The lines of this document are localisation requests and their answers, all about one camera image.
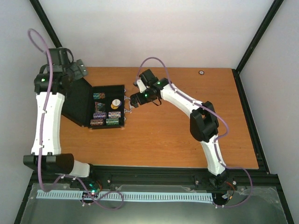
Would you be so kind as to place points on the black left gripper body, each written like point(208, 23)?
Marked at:
point(77, 74)

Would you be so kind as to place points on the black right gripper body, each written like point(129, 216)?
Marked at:
point(148, 98)

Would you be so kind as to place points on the white dealer button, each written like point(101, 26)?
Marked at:
point(116, 101)

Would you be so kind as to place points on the grey chip stack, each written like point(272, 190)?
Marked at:
point(115, 114)

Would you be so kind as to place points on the black poker set case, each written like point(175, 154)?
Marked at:
point(98, 107)

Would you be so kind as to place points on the brown chip stack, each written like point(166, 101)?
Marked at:
point(96, 122)

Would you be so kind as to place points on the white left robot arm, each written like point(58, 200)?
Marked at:
point(61, 90)

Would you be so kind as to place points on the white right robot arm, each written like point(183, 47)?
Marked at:
point(203, 120)

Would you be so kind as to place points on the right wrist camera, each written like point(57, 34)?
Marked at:
point(140, 85)

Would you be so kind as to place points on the black left frame post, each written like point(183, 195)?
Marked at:
point(45, 22)

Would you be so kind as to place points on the black frame post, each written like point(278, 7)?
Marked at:
point(45, 22)
point(275, 6)

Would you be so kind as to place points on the black aluminium frame rail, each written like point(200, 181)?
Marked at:
point(198, 178)

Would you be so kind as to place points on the white slotted cable duct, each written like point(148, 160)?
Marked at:
point(126, 196)

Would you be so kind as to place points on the black right frame post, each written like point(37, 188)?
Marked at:
point(275, 6)

